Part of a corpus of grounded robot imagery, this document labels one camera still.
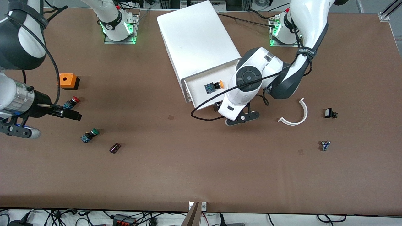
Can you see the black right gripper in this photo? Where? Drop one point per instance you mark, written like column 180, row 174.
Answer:
column 40, row 107

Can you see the white plastic drawer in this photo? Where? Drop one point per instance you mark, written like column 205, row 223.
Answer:
column 201, row 95

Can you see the yellow push button switch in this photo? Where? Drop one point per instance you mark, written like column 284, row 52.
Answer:
column 211, row 87

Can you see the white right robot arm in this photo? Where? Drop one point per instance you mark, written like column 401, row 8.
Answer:
column 28, row 31

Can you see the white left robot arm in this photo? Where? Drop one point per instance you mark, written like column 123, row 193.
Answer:
column 248, row 75

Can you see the white drawer cabinet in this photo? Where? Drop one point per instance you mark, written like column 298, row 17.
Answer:
column 194, row 37

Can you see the purple cylindrical capacitor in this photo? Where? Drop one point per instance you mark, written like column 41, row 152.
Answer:
column 115, row 148

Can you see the white curved plastic strip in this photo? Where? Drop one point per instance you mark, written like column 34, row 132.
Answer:
column 304, row 116

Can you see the small blue electronic component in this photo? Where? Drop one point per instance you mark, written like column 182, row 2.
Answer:
column 325, row 145

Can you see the black power adapter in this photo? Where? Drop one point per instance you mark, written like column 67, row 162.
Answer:
column 20, row 223

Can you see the black power strip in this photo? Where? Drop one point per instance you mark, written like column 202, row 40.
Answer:
column 124, row 221

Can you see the red push button switch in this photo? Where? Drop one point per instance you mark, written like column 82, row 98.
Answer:
column 71, row 102

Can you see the orange button enclosure box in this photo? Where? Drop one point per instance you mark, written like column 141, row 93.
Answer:
column 67, row 80

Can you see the black left camera mount bracket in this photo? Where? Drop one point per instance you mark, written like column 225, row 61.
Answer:
column 248, row 116

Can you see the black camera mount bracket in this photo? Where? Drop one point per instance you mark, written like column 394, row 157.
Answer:
column 12, row 128
column 248, row 116

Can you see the green push button switch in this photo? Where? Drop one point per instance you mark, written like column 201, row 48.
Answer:
column 89, row 135

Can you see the black right camera mount bracket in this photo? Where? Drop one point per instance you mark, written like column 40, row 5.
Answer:
column 12, row 128

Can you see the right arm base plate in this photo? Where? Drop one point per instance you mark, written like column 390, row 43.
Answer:
column 108, row 41

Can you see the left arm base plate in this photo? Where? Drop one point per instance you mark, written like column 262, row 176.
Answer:
column 282, row 45

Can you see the small white metal bracket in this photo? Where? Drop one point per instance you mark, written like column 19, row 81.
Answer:
column 190, row 206
column 204, row 206

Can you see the black rocker switch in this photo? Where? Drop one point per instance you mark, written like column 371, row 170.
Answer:
column 329, row 113

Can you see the brown wooden post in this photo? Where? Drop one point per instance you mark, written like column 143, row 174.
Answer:
column 193, row 218

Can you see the aluminium frame post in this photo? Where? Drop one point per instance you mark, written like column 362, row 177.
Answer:
column 384, row 15

